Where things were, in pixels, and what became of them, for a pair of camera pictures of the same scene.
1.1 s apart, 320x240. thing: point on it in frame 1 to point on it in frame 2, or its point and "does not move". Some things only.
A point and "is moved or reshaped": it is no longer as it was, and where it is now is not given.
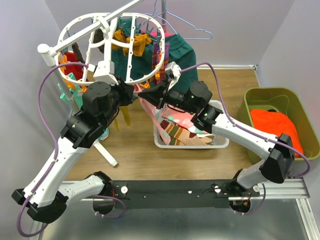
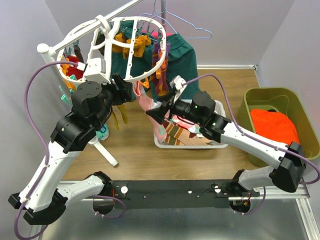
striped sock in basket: (180, 136) does not move
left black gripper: (126, 90) does not move
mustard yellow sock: (116, 124) does not move
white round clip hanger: (105, 72) is moved or reshaped
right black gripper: (155, 95) to (159, 114)
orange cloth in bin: (275, 123) does not move
